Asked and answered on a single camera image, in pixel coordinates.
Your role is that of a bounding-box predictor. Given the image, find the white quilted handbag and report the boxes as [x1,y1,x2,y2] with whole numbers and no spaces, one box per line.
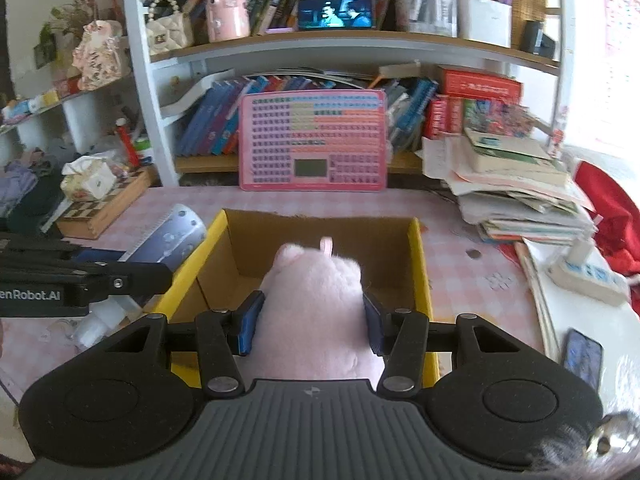
[145,0,195,56]

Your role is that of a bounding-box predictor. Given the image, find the clear pen holder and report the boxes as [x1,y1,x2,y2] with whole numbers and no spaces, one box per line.
[402,0,458,37]

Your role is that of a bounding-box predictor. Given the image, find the pink checked tablecloth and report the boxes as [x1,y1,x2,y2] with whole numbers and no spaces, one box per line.
[0,185,556,401]

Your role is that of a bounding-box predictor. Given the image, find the stack of papers and books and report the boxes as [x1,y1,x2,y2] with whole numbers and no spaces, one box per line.
[422,127,598,246]

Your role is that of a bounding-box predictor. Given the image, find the printed adhesive tape roll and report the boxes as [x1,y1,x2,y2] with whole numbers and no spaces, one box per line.
[120,203,208,273]

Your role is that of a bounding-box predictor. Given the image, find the white jar with green lid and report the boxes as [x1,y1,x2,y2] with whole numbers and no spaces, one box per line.
[132,137,156,166]

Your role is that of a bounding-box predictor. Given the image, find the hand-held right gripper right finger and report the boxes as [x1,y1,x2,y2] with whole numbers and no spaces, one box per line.
[361,293,526,396]

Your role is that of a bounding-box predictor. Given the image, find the red boxed book set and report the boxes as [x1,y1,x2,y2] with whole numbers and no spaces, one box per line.
[425,96,466,139]

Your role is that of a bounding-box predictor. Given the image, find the pink canister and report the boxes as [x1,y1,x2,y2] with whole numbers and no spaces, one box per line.
[202,0,251,42]

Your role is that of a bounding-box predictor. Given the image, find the dark smartphone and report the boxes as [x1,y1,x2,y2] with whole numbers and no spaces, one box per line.
[562,329,603,386]

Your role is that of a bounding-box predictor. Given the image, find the white power strip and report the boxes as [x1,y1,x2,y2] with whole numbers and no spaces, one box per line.
[547,240,628,307]

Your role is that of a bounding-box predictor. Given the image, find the red stick with white cap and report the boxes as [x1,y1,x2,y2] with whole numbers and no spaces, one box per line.
[115,118,141,168]

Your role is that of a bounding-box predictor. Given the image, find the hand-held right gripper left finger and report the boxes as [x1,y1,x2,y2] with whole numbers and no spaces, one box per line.
[97,291,266,395]

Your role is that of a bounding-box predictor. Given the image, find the row of blue books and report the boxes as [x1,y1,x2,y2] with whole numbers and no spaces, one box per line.
[175,74,441,157]

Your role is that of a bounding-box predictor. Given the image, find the colourful printed box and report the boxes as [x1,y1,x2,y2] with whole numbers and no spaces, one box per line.
[464,99,537,137]

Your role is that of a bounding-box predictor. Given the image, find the dried flower bouquet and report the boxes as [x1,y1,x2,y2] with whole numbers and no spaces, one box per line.
[35,0,101,61]

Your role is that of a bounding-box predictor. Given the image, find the white storage box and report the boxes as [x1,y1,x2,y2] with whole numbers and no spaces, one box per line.
[457,0,513,48]

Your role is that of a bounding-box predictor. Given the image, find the white charger adapter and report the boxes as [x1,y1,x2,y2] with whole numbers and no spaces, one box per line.
[75,302,132,352]

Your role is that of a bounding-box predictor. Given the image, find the wooden chess box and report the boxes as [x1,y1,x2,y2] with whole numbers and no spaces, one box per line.
[55,167,153,240]

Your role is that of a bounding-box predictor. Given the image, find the white side shelf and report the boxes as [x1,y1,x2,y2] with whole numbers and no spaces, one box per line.
[0,72,138,171]

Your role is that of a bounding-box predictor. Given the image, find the assorted small boxes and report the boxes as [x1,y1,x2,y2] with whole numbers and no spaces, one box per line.
[0,87,68,122]

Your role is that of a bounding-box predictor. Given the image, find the pink plush toy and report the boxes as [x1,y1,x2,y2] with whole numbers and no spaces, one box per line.
[248,236,386,382]

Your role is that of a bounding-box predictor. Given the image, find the floral doll figurine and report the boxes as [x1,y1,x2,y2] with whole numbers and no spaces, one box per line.
[72,20,125,92]

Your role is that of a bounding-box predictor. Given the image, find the white bookshelf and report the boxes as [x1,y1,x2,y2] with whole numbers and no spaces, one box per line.
[120,0,576,188]

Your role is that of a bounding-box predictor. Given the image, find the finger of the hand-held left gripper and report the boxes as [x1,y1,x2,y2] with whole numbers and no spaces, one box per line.
[0,261,174,307]
[0,233,127,264]

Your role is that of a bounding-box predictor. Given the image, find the pink learning tablet toy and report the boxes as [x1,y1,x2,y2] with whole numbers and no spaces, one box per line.
[239,89,388,192]

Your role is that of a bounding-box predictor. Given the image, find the smartphone with lit screen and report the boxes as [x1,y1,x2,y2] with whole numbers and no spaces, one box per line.
[297,0,375,31]

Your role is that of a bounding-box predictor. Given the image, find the yellow cardboard box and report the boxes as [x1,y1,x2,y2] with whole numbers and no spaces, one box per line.
[150,208,441,391]

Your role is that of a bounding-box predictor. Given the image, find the silver bell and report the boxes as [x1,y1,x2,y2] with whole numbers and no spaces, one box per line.
[587,410,640,457]

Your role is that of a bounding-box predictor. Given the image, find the black box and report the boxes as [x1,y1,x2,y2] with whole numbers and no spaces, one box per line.
[520,20,557,58]

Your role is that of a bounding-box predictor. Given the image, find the red cloth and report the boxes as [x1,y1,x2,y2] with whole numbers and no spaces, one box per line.
[572,160,640,311]

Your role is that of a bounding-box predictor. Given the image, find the red cardboard box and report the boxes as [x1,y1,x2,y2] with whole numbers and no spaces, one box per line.
[437,66,523,106]

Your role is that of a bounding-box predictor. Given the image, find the wall poster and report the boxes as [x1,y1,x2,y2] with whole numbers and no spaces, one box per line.
[600,0,640,136]

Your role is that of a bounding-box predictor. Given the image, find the floral tissue box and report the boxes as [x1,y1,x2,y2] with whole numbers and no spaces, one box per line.
[60,155,118,202]

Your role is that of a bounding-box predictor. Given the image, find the pile of clothes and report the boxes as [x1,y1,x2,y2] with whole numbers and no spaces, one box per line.
[0,147,68,233]

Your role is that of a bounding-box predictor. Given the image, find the grey fluffy fur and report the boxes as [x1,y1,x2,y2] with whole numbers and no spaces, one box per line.
[530,410,640,480]

